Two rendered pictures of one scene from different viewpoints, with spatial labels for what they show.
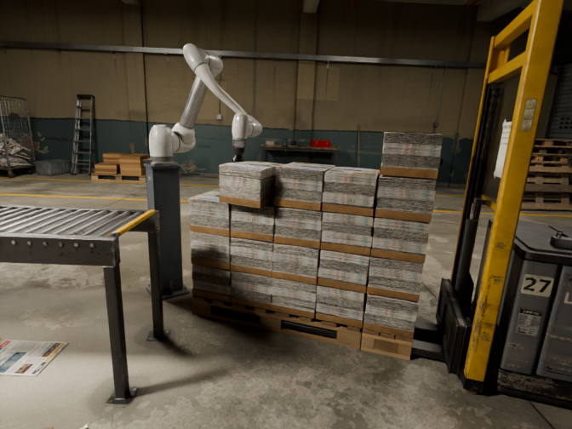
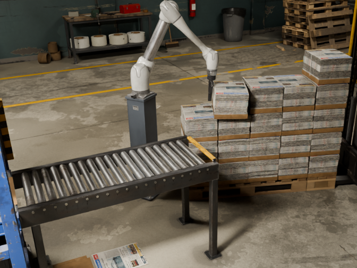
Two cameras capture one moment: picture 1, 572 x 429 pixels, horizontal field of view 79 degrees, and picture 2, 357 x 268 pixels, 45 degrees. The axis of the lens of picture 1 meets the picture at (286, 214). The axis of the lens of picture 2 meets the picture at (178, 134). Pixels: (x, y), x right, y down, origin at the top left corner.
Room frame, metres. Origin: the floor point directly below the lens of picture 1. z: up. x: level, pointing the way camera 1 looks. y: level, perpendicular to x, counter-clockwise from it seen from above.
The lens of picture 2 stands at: (-0.97, 1.98, 2.20)
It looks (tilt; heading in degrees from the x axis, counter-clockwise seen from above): 24 degrees down; 338
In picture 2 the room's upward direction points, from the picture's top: 2 degrees counter-clockwise
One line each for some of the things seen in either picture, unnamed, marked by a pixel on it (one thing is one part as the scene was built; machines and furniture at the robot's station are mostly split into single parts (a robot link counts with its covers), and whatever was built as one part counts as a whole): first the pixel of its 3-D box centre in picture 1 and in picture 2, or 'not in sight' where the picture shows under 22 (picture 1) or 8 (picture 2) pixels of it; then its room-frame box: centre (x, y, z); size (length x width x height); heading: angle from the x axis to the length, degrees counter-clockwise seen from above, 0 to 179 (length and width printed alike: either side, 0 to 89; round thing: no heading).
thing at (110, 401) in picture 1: (122, 395); (213, 253); (1.39, 0.75, 0.01); 0.14 x 0.13 x 0.01; 1
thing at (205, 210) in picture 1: (281, 260); (244, 148); (2.18, 0.02, 0.42); 1.17 x 0.39 x 0.83; 74
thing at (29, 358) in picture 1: (20, 357); (119, 259); (1.64, 1.43, 0.00); 0.37 x 0.28 x 0.01; 91
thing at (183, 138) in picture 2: (39, 216); (107, 160); (1.88, 1.40, 0.74); 1.34 x 0.05 x 0.12; 91
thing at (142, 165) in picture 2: (42, 224); (141, 165); (1.64, 1.20, 0.77); 0.47 x 0.05 x 0.05; 1
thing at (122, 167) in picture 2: (16, 223); (124, 168); (1.63, 1.33, 0.77); 0.47 x 0.05 x 0.05; 1
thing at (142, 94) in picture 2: (158, 160); (139, 92); (2.48, 0.93, 1.03); 0.22 x 0.18 x 0.06; 126
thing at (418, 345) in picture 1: (356, 334); (300, 183); (1.91, -0.47, 0.05); 1.05 x 0.10 x 0.04; 74
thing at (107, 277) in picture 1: (117, 334); (213, 217); (1.39, 0.75, 0.34); 0.06 x 0.06 x 0.68; 1
